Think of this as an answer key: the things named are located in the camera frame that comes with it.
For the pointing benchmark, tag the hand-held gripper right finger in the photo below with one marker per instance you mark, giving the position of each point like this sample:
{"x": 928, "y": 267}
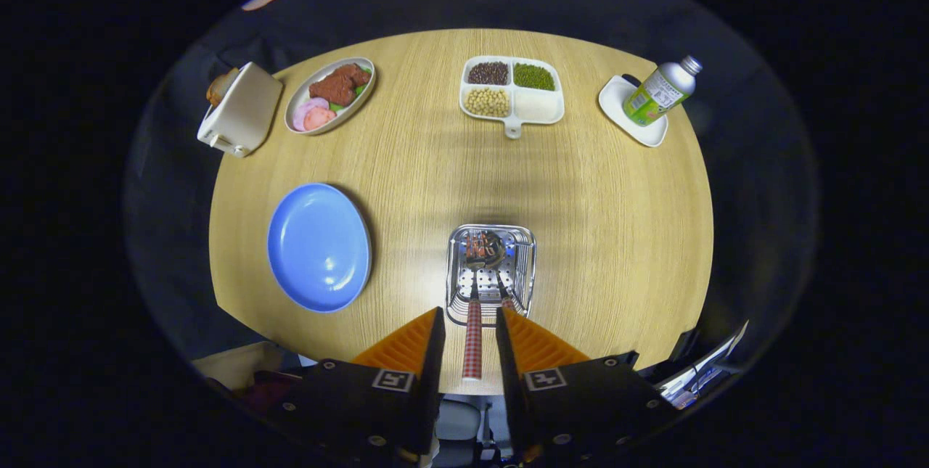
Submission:
{"x": 510, "y": 381}

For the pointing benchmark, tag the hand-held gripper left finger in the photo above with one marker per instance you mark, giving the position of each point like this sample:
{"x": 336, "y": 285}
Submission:
{"x": 428, "y": 381}

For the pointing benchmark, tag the metal perforated basket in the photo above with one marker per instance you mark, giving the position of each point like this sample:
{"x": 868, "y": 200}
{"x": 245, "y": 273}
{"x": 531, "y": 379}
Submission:
{"x": 522, "y": 265}

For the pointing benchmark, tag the blue round plate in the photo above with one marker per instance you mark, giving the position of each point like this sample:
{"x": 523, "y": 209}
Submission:
{"x": 319, "y": 247}

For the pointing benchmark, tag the white divided tray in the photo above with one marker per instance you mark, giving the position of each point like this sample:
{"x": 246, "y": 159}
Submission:
{"x": 541, "y": 107}

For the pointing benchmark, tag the yellow soybeans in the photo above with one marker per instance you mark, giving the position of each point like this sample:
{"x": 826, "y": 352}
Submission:
{"x": 486, "y": 101}

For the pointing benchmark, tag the pink ham slices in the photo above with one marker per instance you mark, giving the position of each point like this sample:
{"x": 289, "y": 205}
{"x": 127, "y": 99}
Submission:
{"x": 313, "y": 116}

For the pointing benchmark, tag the small white square dish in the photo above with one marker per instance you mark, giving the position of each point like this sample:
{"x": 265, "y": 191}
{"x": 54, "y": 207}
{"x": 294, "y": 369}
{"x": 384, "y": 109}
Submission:
{"x": 617, "y": 101}

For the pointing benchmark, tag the green lettuce leaf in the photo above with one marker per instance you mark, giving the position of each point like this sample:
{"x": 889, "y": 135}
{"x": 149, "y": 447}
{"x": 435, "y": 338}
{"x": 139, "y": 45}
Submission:
{"x": 360, "y": 89}

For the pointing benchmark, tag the green mung beans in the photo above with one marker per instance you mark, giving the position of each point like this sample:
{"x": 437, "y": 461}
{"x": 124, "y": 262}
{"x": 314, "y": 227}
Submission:
{"x": 534, "y": 77}

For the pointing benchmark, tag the dark red beans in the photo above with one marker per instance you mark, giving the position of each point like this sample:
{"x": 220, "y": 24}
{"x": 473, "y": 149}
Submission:
{"x": 488, "y": 73}

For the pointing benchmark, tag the brown meat pieces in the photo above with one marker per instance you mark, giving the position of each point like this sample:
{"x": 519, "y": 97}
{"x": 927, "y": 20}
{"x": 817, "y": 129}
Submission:
{"x": 337, "y": 85}

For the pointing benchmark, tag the oval white plate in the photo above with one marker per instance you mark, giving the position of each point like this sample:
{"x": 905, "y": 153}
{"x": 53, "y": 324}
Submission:
{"x": 301, "y": 94}

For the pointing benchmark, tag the silver bottle green label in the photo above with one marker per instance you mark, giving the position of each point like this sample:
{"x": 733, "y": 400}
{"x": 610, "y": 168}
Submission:
{"x": 657, "y": 94}

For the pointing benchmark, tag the white toaster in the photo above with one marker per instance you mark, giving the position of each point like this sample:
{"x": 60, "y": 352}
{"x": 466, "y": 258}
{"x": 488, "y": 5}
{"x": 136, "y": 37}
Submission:
{"x": 247, "y": 112}

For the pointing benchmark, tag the toasted bread slice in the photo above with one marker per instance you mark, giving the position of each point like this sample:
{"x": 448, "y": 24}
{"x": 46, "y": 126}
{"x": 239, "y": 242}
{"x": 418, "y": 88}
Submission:
{"x": 220, "y": 87}

